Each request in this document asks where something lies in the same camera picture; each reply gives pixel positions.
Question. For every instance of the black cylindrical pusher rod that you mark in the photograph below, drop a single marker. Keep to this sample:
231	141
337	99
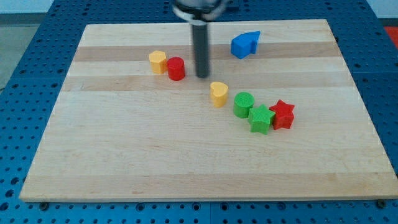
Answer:
201	50

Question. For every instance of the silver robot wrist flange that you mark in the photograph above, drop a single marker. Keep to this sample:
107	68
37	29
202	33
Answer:
199	12

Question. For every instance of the green star block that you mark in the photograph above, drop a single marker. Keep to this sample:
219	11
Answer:
260	119

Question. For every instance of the red star block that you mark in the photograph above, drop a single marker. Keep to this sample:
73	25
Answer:
284	115

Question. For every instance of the red cylinder block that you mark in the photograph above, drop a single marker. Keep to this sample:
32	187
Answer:
176	68

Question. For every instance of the blue pentagon-like block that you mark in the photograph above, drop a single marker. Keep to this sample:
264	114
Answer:
245	44

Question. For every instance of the yellow hexagon block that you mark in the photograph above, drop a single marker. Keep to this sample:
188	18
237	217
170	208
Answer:
158	61

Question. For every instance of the yellow heart block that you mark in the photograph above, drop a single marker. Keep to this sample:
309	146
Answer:
219	94

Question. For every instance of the green cylinder block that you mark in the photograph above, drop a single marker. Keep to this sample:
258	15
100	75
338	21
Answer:
243	102

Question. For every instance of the wooden board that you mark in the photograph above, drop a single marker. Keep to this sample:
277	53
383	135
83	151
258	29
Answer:
121	133

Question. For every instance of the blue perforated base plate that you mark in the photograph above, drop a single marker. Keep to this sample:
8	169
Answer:
30	94

